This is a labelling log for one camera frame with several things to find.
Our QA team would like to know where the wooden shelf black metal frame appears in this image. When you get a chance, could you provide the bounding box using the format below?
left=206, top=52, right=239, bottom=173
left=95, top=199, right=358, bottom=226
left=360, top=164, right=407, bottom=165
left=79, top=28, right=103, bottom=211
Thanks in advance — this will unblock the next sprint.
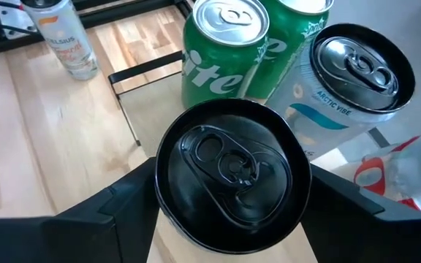
left=107, top=50, right=390, bottom=263

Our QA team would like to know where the silver Celsius Arctic Vibe can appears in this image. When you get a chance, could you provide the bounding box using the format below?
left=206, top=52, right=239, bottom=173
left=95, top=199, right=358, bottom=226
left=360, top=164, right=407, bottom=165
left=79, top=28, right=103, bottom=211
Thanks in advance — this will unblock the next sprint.
left=154, top=97, right=313, bottom=256

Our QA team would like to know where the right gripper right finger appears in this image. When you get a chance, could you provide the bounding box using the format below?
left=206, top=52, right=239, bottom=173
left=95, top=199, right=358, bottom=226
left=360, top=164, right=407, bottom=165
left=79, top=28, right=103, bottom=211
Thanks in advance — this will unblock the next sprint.
left=300, top=163, right=421, bottom=263

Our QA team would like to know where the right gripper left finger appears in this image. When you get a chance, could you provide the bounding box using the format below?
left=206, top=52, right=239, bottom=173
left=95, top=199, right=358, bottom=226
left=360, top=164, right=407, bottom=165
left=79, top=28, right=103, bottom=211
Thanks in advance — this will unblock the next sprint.
left=0, top=156, right=161, bottom=263

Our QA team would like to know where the green Sprite can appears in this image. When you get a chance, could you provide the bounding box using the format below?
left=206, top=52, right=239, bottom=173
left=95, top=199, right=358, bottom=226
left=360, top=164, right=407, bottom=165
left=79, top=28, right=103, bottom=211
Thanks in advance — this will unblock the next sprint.
left=245, top=0, right=335, bottom=100
left=181, top=0, right=270, bottom=110

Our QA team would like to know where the silver Diet Coke can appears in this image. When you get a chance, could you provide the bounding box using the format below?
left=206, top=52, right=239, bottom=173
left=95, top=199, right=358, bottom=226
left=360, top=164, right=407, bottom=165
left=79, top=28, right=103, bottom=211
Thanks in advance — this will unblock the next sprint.
left=352, top=134, right=421, bottom=218

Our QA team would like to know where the slim Celsius can black lid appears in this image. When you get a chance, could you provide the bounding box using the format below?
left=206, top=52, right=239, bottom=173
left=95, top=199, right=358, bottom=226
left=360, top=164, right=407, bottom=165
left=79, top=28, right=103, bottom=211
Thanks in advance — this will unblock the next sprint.
left=265, top=23, right=416, bottom=161

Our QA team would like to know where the white Celsius Tropical Vibe can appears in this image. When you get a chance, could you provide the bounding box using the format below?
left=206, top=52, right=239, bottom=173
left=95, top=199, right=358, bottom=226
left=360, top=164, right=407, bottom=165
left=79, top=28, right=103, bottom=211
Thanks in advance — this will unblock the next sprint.
left=20, top=0, right=100, bottom=81

